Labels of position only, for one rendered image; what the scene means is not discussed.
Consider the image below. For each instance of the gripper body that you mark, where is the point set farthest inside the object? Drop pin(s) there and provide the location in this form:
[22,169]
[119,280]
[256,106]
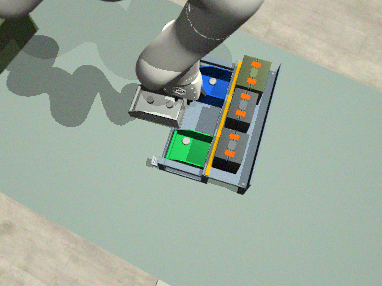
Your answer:
[190,91]

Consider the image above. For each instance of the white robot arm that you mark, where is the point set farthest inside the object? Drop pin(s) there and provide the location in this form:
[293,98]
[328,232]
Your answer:
[174,55]

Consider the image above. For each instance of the grey metal bin rack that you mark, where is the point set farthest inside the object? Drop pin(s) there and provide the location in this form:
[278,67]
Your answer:
[206,119]

